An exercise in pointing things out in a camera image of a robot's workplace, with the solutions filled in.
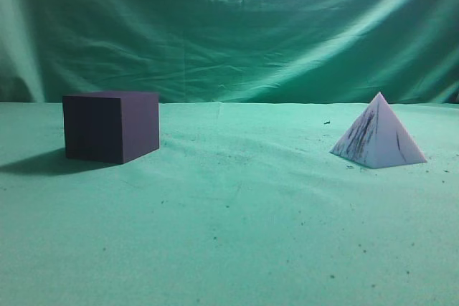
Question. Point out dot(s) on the white streaked square pyramid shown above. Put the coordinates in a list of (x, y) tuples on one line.
[(378, 139)]

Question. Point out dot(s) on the dark purple cube block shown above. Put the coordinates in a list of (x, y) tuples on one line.
[(111, 126)]

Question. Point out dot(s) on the green table cloth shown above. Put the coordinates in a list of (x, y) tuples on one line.
[(241, 205)]

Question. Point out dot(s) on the green cloth backdrop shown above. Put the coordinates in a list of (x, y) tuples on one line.
[(274, 51)]

